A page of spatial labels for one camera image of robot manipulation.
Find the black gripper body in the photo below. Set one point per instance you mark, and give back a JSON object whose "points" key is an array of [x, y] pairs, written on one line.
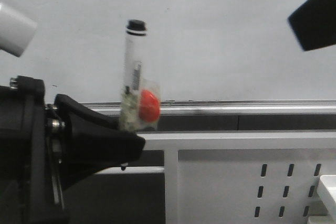
{"points": [[32, 194]]}

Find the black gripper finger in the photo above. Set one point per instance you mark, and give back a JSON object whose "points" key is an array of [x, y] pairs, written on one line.
{"points": [[92, 142], [313, 24]]}

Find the red round magnet taped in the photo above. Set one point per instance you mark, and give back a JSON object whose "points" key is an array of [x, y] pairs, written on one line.
{"points": [[149, 105]]}

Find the white whiteboard marker black tip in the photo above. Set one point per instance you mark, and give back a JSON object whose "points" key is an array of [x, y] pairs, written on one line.
{"points": [[135, 34]]}

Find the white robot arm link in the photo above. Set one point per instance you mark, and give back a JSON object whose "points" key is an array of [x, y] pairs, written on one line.
{"points": [[17, 30]]}

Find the white whiteboard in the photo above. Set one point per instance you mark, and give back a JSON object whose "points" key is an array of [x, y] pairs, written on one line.
{"points": [[200, 50]]}

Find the white plastic tray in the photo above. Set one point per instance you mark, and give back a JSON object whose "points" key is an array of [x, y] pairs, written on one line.
{"points": [[328, 192]]}

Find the white perforated metal panel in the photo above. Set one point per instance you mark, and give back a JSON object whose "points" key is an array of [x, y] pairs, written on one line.
{"points": [[251, 186]]}

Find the white metal stand frame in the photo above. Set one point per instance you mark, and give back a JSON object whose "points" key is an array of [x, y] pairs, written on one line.
{"points": [[171, 143]]}

